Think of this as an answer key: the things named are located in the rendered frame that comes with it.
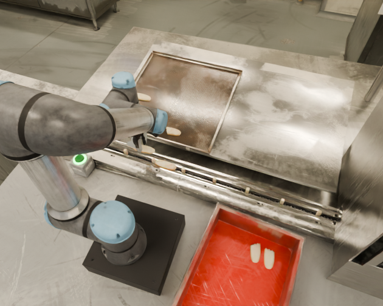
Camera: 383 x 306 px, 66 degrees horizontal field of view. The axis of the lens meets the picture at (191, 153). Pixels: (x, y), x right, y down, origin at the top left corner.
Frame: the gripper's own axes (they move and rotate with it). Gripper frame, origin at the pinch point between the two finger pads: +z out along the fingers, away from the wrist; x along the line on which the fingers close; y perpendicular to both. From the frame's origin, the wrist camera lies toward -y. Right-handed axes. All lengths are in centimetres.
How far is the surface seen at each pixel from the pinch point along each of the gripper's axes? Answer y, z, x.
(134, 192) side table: -1.0, 11.8, 15.4
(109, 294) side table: -10, 12, 54
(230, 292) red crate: -48, 12, 41
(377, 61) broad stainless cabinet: -117, 39, -159
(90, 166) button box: 21.3, 7.9, 11.2
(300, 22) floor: -61, 93, -311
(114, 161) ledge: 12.2, 7.5, 5.9
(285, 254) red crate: -64, 12, 23
